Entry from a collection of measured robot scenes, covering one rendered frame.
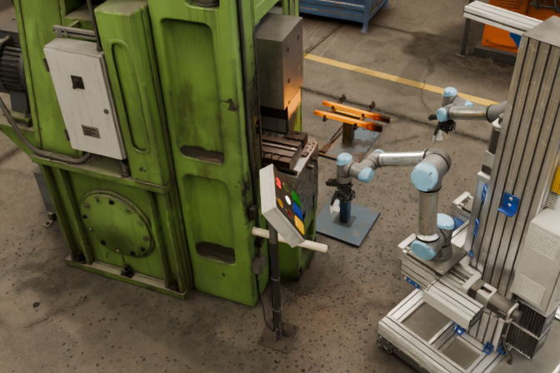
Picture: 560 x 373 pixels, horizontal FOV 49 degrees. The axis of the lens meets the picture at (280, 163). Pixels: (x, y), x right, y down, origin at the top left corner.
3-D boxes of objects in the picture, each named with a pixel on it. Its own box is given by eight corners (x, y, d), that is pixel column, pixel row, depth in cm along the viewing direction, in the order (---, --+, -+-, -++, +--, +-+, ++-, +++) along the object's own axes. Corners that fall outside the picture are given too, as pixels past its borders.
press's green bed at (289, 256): (317, 246, 435) (317, 196, 406) (299, 284, 407) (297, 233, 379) (246, 228, 452) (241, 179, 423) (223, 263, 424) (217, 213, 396)
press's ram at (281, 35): (308, 76, 353) (307, 10, 329) (284, 110, 325) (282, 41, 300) (242, 65, 366) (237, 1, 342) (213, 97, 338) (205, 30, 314)
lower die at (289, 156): (301, 152, 370) (301, 141, 365) (289, 171, 356) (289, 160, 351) (238, 139, 383) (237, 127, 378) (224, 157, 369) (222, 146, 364)
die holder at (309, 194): (317, 196, 406) (318, 141, 379) (298, 233, 378) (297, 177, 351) (241, 178, 424) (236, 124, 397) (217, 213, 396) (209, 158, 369)
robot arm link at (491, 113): (508, 128, 302) (437, 125, 345) (522, 121, 307) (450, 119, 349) (504, 106, 299) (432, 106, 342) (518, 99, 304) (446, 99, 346)
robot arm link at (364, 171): (379, 163, 301) (360, 155, 307) (367, 174, 294) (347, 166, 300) (377, 176, 306) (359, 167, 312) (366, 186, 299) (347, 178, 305)
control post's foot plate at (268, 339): (301, 326, 380) (301, 317, 374) (288, 355, 364) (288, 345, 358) (269, 316, 387) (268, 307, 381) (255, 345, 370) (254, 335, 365)
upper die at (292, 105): (300, 101, 349) (300, 87, 343) (287, 120, 334) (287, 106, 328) (233, 90, 362) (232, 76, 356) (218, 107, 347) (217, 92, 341)
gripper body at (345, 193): (345, 206, 315) (346, 187, 308) (332, 198, 321) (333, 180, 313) (355, 199, 320) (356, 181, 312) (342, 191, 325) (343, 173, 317)
